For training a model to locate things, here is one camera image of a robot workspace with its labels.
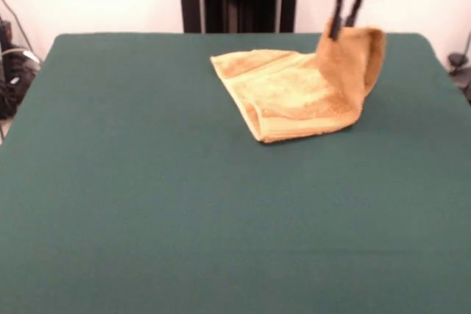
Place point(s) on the orange terry towel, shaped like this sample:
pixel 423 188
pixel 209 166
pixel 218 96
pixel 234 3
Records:
pixel 294 93

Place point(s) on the dark green table cloth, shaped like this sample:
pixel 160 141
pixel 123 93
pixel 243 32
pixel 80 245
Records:
pixel 110 181

